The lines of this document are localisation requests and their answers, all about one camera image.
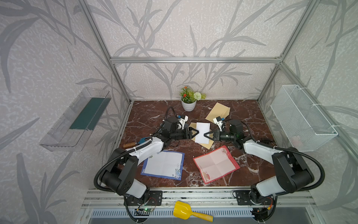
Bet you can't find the white ribbed flower pot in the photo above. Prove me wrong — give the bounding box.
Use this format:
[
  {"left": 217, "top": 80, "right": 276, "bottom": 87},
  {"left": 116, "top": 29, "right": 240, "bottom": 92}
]
[{"left": 181, "top": 101, "right": 197, "bottom": 112}]

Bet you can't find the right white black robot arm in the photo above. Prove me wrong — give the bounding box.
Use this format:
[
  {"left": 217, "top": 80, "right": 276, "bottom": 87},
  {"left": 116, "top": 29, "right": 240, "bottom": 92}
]
[{"left": 203, "top": 117, "right": 325, "bottom": 197}]

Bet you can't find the blue bordered letter paper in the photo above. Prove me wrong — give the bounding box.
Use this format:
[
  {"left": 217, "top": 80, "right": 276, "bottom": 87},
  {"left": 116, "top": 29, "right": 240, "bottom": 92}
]
[{"left": 195, "top": 122, "right": 210, "bottom": 144}]

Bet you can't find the clear acrylic wall shelf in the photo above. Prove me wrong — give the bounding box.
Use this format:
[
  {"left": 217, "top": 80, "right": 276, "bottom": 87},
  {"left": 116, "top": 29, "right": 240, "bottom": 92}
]
[{"left": 39, "top": 87, "right": 112, "bottom": 152}]

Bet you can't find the white wire mesh basket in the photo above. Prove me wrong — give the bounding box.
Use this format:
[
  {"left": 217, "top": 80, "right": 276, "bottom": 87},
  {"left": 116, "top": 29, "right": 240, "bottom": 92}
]
[{"left": 270, "top": 85, "right": 338, "bottom": 152}]

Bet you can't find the yellow plastic scoop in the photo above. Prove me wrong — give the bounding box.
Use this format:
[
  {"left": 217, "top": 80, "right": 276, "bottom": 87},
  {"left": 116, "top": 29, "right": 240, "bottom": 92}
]
[{"left": 173, "top": 201, "right": 213, "bottom": 222}]

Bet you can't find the cream yellow envelope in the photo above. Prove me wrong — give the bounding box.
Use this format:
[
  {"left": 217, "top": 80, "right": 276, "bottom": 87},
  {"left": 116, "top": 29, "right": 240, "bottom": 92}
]
[
  {"left": 189, "top": 122, "right": 214, "bottom": 149},
  {"left": 205, "top": 103, "right": 230, "bottom": 122}
]

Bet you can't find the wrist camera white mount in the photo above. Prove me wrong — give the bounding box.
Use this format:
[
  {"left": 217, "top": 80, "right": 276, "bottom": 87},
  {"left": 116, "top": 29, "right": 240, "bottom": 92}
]
[
  {"left": 177, "top": 115, "right": 188, "bottom": 130},
  {"left": 213, "top": 116, "right": 226, "bottom": 132}
]

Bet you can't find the artificial flower plant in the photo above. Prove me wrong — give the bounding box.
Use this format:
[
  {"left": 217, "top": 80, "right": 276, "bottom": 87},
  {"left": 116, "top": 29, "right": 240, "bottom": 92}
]
[{"left": 180, "top": 86, "right": 207, "bottom": 104}]

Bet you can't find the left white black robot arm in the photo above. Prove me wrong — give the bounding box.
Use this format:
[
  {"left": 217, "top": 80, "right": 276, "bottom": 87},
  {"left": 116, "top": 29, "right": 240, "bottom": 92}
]
[{"left": 93, "top": 117, "right": 200, "bottom": 200}]

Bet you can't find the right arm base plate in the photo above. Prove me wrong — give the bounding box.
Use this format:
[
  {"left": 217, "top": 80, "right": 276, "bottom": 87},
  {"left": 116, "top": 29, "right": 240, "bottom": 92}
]
[{"left": 233, "top": 190, "right": 274, "bottom": 207}]

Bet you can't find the green circuit board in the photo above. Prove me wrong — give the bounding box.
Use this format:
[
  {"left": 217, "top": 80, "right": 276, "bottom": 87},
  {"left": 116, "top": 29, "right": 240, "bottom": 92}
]
[{"left": 135, "top": 207, "right": 155, "bottom": 216}]

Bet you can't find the red bordered pink letter paper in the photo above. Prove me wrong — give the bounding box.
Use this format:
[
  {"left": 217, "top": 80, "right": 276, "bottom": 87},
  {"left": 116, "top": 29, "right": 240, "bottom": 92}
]
[{"left": 193, "top": 146, "right": 240, "bottom": 184}]

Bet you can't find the blue floral letter paper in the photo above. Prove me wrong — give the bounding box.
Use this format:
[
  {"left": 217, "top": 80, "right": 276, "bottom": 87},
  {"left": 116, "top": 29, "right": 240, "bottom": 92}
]
[{"left": 141, "top": 150, "right": 185, "bottom": 180}]

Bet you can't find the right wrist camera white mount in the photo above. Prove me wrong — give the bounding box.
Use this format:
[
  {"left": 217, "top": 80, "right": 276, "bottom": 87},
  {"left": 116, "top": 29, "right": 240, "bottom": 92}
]
[{"left": 213, "top": 116, "right": 226, "bottom": 132}]

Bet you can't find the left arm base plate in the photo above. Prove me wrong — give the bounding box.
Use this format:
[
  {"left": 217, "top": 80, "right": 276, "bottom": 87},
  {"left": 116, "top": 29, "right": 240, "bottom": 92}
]
[{"left": 125, "top": 190, "right": 163, "bottom": 206}]

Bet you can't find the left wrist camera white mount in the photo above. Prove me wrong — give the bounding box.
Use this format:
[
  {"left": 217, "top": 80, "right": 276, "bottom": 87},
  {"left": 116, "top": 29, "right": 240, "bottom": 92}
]
[{"left": 177, "top": 115, "right": 188, "bottom": 130}]

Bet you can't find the teal handled tool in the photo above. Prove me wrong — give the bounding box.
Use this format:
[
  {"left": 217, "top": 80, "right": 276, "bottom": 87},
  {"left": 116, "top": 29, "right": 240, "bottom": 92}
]
[{"left": 123, "top": 137, "right": 151, "bottom": 149}]

